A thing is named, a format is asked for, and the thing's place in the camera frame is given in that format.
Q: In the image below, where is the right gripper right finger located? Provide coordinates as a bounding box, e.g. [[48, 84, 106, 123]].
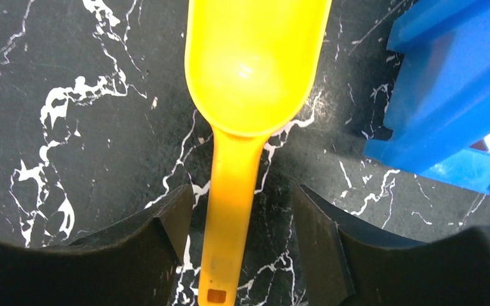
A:
[[292, 185, 490, 305]]

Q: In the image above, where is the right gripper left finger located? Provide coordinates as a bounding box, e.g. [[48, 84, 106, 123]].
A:
[[0, 184, 194, 305]]

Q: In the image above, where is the blue plastic candy bin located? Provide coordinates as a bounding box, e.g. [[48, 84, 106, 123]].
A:
[[363, 1, 490, 194]]

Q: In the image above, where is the yellow plastic scoop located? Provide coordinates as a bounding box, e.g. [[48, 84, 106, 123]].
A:
[[184, 1, 331, 305]]

